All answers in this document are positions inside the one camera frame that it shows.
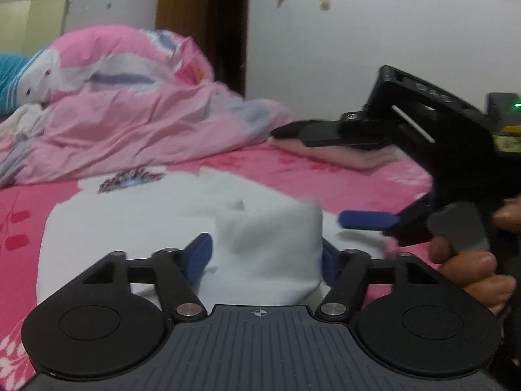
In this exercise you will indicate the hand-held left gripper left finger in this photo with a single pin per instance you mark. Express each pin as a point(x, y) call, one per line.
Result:
point(199, 258)

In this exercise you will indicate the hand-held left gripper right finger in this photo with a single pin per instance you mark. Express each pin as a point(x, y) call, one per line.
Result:
point(328, 264)

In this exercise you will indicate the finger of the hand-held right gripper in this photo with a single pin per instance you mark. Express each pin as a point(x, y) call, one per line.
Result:
point(342, 132)
point(366, 220)

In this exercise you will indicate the white sweatshirt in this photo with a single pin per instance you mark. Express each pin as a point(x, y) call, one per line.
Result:
point(260, 244)

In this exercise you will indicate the person's right hand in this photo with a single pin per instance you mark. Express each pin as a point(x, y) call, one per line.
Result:
point(476, 271)

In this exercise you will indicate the pale pink folded garment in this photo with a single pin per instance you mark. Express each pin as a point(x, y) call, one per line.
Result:
point(350, 157)

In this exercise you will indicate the pink printed quilt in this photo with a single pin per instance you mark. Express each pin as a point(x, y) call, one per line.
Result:
point(142, 122)

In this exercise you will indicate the wooden door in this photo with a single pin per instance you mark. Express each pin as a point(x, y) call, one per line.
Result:
point(183, 12)

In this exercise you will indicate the cream knitted garment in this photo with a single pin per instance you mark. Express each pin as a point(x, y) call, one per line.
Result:
point(24, 118)

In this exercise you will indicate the teal striped cloth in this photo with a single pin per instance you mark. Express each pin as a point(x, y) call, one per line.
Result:
point(10, 77)

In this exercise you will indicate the pale yellow wardrobe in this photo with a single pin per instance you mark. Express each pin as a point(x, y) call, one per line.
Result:
point(32, 24)

